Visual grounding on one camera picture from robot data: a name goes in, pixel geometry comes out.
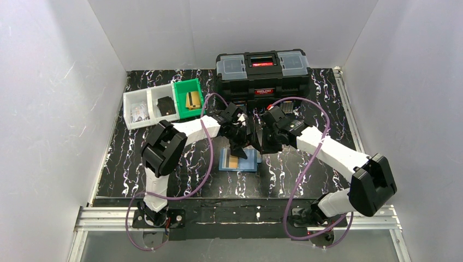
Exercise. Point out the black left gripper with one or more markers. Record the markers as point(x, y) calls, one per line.
point(238, 138)

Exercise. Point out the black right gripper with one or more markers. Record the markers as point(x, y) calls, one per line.
point(269, 138)

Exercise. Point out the gold card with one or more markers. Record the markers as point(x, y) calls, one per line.
point(228, 162)
point(193, 100)

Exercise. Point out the blue leather card holder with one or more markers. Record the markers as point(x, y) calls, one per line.
point(250, 164)

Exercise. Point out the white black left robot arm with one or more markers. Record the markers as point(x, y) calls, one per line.
point(164, 146)

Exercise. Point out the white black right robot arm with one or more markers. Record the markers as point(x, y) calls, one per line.
point(371, 180)

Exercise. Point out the gold card in green bin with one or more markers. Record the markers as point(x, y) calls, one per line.
point(193, 100)

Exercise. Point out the black card in white bin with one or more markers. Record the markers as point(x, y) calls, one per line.
point(166, 106)

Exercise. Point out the white bin with black card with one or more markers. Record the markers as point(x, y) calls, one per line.
point(156, 92)

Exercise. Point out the patterned cards in white bin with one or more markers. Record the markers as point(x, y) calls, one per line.
point(139, 112)

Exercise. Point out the white bin with patterned cards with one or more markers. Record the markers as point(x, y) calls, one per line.
point(130, 98)

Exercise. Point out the black toolbox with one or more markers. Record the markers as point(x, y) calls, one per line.
point(257, 79)

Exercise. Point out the green plastic bin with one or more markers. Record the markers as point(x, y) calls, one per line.
point(181, 88)

